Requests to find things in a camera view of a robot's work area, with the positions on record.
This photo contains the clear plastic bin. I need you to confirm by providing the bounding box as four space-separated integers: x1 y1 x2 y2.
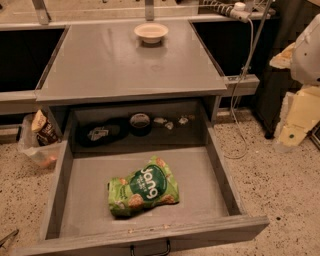
18 114 60 168

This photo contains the green rice chip bag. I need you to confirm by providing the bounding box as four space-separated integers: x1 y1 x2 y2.
107 156 180 217

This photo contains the metal pole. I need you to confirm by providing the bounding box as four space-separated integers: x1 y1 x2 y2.
240 0 274 80

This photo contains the metal bracket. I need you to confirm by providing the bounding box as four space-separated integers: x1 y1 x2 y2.
145 0 154 21
32 0 51 25

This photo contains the grey counter cabinet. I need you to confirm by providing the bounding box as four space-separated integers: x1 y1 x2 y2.
0 19 259 115

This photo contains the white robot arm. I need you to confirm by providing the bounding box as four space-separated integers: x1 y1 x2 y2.
269 14 320 147

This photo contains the black round can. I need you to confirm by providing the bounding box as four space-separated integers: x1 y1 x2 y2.
129 113 151 136

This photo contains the white cable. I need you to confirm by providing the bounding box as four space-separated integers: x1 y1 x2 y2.
222 18 255 160

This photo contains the black flat pouch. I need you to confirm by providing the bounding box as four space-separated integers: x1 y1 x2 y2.
75 118 129 147

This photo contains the white bowl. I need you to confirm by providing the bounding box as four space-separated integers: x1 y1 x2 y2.
134 23 169 44

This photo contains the crumpled white wrapper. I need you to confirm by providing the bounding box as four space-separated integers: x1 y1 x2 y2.
178 116 189 125
153 117 167 124
165 122 174 130

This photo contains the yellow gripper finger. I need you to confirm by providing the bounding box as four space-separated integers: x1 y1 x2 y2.
278 85 320 147
269 43 295 69

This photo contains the dark grey cabinet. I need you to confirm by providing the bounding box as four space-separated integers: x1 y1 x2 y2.
253 0 320 139

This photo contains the brown snack bag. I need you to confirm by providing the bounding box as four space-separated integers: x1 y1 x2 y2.
31 110 59 146

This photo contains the black drawer handle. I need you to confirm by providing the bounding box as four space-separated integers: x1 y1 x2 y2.
130 240 171 256

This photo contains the grey open drawer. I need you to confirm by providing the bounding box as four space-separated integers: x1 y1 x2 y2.
13 99 269 256

